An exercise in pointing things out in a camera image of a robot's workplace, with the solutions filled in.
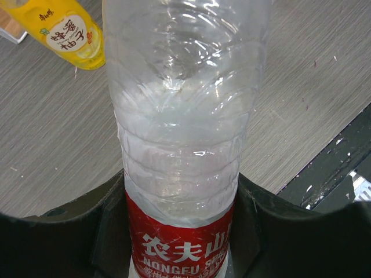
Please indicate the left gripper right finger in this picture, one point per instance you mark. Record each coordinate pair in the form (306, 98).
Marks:
(271, 237)

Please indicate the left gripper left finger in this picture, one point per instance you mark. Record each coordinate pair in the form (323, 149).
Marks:
(87, 237)

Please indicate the clear red-label water bottle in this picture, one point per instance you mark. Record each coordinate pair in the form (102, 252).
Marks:
(183, 77)

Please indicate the yellow honey pomelo drink bottle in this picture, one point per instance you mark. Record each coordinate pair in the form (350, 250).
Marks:
(64, 27)

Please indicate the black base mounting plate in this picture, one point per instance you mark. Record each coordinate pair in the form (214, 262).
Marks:
(329, 181)

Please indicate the slotted aluminium cable rail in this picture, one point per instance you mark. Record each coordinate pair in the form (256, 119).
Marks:
(361, 186)

